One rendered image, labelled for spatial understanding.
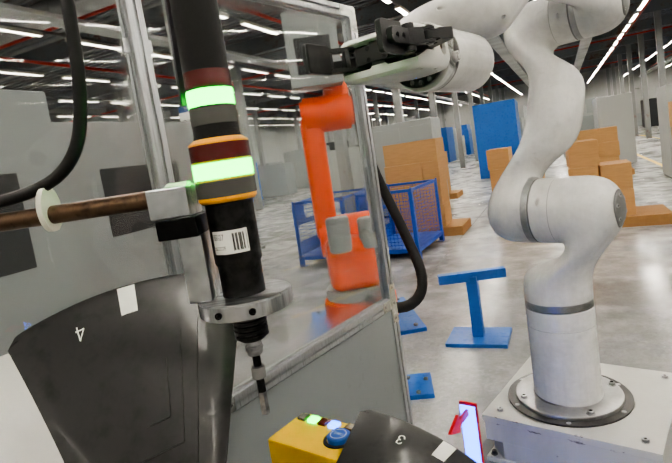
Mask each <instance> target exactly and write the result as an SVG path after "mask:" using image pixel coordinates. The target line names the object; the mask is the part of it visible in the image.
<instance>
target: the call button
mask: <svg viewBox="0 0 672 463"><path fill-rule="evenodd" d="M349 434H350V431H349V430H347V429H345V428H337V427H336V428H335V429H333V430H331V431H330V432H329V433H328V434H327V436H326V437H327V441H328V444H330V445H333V446H339V445H343V444H345V443H346V441H347V439H348V437H349Z"/></svg>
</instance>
